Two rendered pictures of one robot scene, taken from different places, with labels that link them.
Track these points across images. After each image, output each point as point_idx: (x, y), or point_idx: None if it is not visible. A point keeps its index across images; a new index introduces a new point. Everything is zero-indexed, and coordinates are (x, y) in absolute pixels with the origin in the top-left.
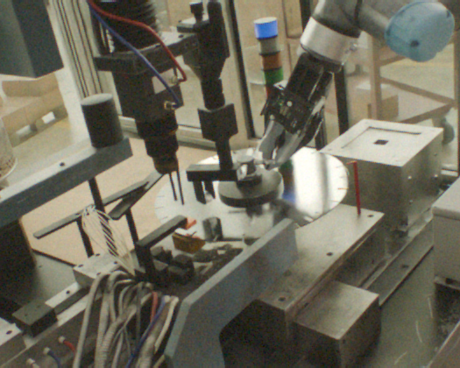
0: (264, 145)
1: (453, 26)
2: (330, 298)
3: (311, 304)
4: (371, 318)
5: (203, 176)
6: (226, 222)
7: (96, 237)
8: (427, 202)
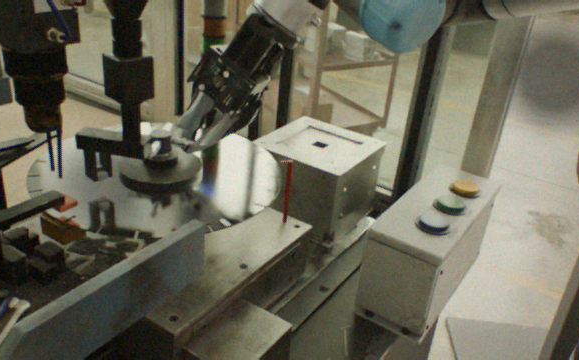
0: (186, 120)
1: (442, 16)
2: (235, 322)
3: (210, 327)
4: (278, 352)
5: (98, 145)
6: (119, 210)
7: None
8: (356, 219)
